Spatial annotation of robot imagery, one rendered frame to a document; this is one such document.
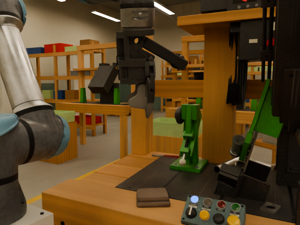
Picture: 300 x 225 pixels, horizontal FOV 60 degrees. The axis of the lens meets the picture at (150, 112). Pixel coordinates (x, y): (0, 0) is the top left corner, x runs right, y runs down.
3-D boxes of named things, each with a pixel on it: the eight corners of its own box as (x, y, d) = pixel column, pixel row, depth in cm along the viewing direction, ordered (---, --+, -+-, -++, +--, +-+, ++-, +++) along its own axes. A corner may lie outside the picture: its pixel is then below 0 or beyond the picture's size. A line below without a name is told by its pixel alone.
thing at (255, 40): (287, 58, 95) (289, 15, 94) (238, 60, 103) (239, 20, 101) (285, 60, 107) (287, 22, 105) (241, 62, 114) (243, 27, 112)
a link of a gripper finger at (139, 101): (128, 119, 65) (126, 82, 62) (152, 117, 66) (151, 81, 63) (130, 123, 62) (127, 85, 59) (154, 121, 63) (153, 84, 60)
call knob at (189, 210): (194, 218, 65) (194, 216, 65) (185, 216, 67) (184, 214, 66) (197, 209, 67) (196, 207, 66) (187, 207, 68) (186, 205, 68)
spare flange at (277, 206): (274, 215, 71) (274, 212, 71) (259, 210, 74) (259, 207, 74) (281, 208, 75) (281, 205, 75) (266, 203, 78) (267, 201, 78)
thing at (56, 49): (93, 136, 610) (90, 37, 584) (22, 128, 724) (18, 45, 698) (107, 132, 657) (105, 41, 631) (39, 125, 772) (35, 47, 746)
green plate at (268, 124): (272, 155, 76) (298, 85, 72) (243, 145, 79) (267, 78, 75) (272, 146, 86) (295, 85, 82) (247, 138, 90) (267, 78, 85)
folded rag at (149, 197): (167, 195, 84) (167, 186, 83) (170, 207, 76) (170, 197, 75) (136, 196, 83) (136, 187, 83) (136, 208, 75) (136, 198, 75)
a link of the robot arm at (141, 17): (151, 9, 61) (158, 7, 53) (151, 29, 62) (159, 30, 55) (118, 9, 60) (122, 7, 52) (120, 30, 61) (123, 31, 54)
